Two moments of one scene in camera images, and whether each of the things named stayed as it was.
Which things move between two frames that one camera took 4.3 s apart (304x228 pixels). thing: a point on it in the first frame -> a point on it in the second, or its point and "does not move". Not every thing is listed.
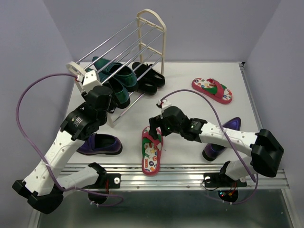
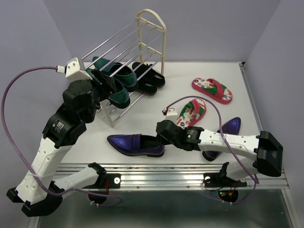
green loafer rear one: (118, 72) does not move
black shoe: (144, 86) does not move
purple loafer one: (99, 144) -> (137, 144)
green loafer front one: (119, 94) does not move
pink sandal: (211, 87) does not move
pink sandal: (151, 152) -> (192, 113)
